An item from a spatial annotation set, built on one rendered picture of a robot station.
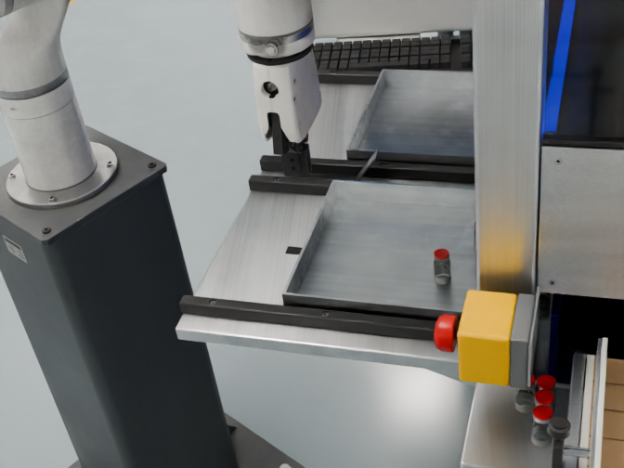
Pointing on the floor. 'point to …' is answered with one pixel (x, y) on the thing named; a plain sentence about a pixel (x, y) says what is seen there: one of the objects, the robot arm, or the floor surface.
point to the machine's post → (508, 140)
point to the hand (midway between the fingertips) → (296, 160)
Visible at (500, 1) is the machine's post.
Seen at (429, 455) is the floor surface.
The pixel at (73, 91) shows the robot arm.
